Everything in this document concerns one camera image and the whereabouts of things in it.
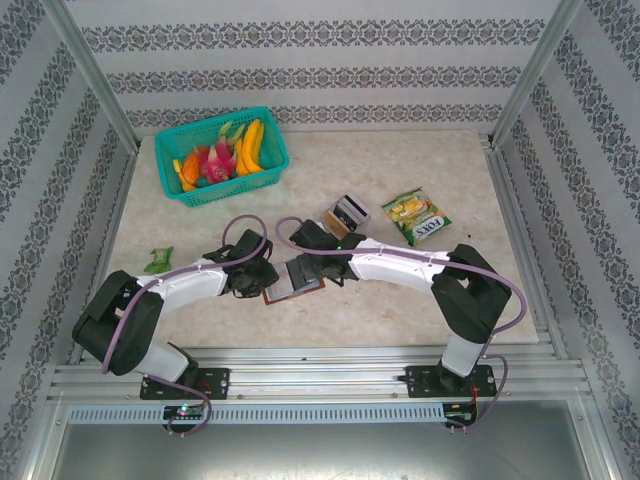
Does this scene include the aluminium frame post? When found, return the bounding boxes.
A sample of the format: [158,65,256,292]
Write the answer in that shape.
[37,0,142,151]
[487,0,586,149]

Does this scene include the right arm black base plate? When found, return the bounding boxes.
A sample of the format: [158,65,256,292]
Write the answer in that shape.
[405,363,499,400]

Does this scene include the small yellow banana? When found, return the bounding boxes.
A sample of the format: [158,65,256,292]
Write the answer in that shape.
[172,158,199,193]

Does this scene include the small green wrapper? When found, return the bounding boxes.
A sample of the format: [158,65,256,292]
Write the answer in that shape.
[143,246,175,274]

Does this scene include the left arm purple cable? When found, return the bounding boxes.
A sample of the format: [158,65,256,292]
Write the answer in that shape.
[101,214,269,439]

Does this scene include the aluminium frame cross rail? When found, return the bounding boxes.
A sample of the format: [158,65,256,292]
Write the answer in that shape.
[47,345,596,404]

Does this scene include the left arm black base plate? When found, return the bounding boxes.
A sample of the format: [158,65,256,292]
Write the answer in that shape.
[139,367,231,401]

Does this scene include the aluminium frame side rail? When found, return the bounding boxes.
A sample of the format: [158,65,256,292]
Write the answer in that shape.
[69,149,141,365]
[479,134,569,360]

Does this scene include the brown leather card holder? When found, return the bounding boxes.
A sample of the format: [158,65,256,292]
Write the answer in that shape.
[262,259,327,305]

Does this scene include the orange card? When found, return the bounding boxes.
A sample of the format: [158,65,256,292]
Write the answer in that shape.
[324,209,349,235]

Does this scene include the green yellow candy packet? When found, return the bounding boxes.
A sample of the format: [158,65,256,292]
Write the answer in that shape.
[381,186,454,247]

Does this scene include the black card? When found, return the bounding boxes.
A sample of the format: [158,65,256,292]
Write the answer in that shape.
[333,202,359,229]

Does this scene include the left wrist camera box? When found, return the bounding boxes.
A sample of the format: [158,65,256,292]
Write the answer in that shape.
[233,228,275,261]

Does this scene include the yellow banana bunch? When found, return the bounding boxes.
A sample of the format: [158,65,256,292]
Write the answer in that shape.
[233,118,266,177]

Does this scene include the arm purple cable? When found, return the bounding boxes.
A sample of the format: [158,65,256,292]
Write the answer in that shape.
[101,214,269,439]
[274,215,529,432]

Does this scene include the orange mango fruit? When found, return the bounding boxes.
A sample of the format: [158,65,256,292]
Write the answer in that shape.
[180,152,202,185]

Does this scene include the clear acrylic card stand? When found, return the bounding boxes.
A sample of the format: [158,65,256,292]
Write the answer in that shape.
[322,194,372,236]

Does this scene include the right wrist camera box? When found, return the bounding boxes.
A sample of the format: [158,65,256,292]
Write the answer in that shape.
[289,218,337,251]

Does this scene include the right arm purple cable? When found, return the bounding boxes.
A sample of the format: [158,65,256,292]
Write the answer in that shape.
[274,215,529,432]

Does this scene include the pink dragon fruit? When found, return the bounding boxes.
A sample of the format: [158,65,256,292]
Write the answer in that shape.
[198,141,237,185]

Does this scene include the teal plastic basket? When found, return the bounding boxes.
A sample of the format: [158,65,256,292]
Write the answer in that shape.
[153,106,291,209]

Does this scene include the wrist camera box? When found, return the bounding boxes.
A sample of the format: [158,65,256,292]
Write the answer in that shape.
[289,218,337,251]
[233,228,275,261]

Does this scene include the galvanised metal sheet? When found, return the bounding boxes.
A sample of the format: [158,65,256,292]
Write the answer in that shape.
[49,399,614,480]

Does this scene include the grey slotted cable duct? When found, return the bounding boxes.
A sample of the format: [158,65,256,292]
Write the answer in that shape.
[67,403,446,425]

